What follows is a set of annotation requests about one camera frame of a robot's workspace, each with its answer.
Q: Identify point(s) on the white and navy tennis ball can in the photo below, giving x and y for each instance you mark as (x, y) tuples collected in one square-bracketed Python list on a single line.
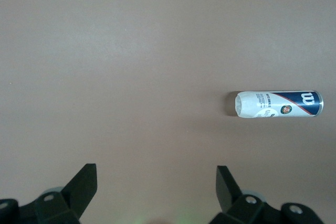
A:
[(275, 103)]

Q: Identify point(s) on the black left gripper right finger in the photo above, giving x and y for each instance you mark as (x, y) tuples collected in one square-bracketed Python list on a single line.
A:
[(236, 205)]

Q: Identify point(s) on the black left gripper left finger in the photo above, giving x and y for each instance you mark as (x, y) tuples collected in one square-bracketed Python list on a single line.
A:
[(73, 200)]

